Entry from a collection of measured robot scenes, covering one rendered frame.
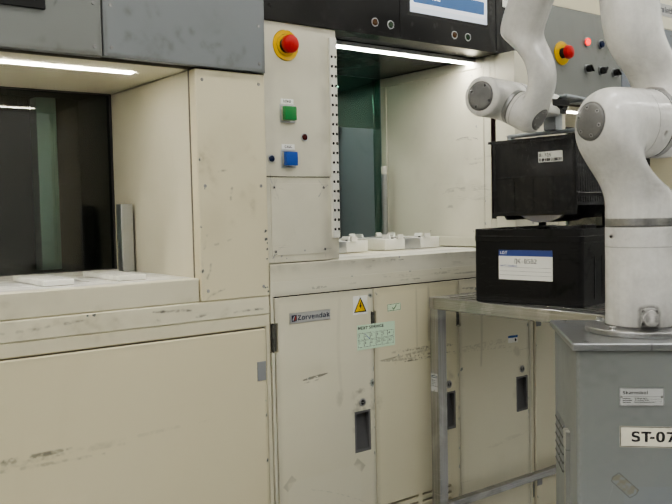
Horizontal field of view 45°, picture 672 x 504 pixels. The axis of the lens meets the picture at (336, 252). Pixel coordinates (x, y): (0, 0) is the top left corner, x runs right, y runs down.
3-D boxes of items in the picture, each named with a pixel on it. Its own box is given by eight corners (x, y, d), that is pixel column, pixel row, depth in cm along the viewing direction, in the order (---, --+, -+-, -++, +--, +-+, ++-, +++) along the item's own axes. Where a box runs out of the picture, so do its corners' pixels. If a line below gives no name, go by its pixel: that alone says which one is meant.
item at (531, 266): (473, 300, 195) (472, 228, 194) (531, 290, 215) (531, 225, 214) (582, 308, 176) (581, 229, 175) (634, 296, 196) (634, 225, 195)
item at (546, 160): (487, 233, 195) (485, 101, 194) (530, 230, 210) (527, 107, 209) (583, 232, 179) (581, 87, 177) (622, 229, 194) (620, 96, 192)
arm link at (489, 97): (538, 92, 175) (505, 76, 181) (507, 86, 166) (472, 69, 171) (522, 128, 178) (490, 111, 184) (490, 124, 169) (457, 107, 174)
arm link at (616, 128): (693, 224, 140) (693, 85, 139) (615, 228, 132) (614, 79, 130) (637, 224, 151) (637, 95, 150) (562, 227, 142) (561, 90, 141)
